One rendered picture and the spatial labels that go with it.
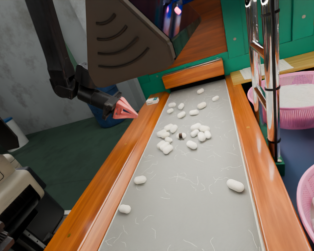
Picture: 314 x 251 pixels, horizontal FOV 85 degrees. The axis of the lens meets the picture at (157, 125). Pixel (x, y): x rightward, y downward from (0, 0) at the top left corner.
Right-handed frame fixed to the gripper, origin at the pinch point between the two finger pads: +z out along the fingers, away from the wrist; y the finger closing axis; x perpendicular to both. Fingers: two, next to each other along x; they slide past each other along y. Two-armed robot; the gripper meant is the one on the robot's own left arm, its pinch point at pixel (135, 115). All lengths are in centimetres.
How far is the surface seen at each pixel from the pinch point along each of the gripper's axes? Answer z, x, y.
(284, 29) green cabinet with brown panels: 41, -38, 47
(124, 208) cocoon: 9.0, 5.4, -27.0
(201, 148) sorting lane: 22.6, -3.6, -6.3
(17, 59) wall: -285, 156, 217
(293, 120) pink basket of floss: 43.9, -18.5, 4.6
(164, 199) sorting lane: 16.6, 1.3, -23.3
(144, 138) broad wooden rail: 5.9, 8.9, 1.1
